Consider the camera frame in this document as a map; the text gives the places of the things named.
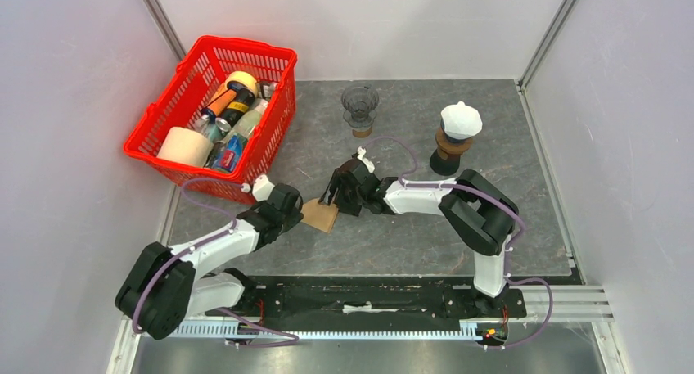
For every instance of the clear plastic bottle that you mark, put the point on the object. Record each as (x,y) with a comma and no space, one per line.
(245,127)

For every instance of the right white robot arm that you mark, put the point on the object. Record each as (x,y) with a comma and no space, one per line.
(485,219)

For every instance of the small glass with brown band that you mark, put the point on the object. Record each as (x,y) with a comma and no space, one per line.
(362,131)

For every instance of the white paper coffee filter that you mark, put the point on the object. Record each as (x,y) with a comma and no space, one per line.
(461,120)

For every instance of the black red carafe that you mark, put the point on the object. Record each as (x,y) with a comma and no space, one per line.
(443,163)

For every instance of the blue ribbed dripper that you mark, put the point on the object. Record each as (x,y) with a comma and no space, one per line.
(458,137)

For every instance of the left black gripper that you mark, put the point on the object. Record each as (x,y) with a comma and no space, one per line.
(295,218)

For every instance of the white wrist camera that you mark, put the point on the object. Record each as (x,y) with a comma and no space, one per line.
(260,188)
(361,155)

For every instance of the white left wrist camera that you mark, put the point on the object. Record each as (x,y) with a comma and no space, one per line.
(260,188)

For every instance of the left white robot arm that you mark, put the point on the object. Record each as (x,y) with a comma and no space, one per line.
(169,284)

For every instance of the brown paper coffee filter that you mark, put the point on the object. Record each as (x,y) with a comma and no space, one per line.
(319,216)

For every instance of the yellow tape roll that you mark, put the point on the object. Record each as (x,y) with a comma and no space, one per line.
(241,78)

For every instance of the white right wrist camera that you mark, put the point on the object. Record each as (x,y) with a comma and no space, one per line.
(361,155)

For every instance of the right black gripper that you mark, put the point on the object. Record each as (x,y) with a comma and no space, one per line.
(343,205)

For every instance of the grey transparent dripper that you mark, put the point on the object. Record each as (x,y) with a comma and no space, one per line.
(359,103)

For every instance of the orange black bottle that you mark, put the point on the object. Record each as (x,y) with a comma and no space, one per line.
(237,97)

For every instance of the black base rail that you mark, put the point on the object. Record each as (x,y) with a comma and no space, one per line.
(371,303)

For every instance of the red plastic basket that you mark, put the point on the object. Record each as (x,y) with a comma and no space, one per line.
(209,61)

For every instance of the brown wooden ring holder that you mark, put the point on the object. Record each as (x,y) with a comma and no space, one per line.
(448,149)

